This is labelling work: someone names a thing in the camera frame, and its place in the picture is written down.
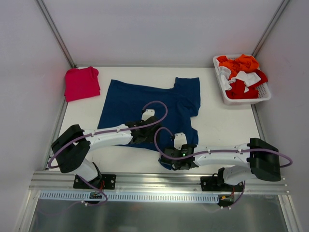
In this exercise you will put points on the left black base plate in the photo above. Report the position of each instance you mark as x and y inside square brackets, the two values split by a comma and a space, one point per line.
[105, 181]

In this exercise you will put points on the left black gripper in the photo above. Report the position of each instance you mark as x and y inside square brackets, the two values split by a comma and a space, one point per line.
[151, 123]

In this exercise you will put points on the left aluminium corner post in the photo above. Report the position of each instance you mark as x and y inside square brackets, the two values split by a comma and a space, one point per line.
[52, 26]

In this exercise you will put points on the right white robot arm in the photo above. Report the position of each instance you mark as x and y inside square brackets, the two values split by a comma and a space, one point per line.
[254, 160]

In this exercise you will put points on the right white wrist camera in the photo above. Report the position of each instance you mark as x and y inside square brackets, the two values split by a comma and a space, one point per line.
[179, 140]

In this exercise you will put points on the white slotted cable duct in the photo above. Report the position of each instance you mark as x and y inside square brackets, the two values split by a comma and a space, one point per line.
[129, 197]

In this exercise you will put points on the right aluminium corner post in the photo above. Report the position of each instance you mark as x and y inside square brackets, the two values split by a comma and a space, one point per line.
[271, 25]

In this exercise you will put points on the white t-shirt in basket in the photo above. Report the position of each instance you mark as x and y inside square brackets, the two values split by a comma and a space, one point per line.
[249, 79]

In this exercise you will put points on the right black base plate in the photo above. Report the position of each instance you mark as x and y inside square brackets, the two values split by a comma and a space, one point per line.
[211, 184]

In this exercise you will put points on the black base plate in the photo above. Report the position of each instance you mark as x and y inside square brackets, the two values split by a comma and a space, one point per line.
[211, 184]
[105, 181]

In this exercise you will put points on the red t-shirt in basket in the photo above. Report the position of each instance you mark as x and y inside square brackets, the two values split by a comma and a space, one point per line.
[237, 91]

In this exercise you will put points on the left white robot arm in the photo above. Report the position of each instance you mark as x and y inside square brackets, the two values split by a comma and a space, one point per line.
[72, 146]

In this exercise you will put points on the aluminium mounting rail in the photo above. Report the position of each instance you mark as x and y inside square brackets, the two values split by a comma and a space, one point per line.
[135, 182]

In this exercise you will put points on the white plastic basket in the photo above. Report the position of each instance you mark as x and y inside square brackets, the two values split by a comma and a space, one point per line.
[264, 92]

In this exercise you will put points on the folded pink t-shirt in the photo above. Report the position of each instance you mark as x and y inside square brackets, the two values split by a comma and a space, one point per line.
[81, 84]

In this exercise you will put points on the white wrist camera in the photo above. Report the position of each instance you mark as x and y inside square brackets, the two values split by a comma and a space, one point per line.
[148, 113]
[179, 140]

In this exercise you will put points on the orange t-shirt in basket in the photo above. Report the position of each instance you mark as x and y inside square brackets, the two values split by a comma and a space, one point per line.
[243, 63]

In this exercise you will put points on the navy blue t-shirt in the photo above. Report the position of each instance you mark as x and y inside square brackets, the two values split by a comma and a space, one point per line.
[124, 103]

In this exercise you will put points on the aluminium corner post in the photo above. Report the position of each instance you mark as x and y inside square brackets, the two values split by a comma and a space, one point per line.
[52, 26]
[271, 25]

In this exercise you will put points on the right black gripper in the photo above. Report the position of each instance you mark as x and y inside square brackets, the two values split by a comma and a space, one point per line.
[170, 154]

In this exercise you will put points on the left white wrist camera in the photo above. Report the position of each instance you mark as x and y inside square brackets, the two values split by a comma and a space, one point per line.
[148, 113]

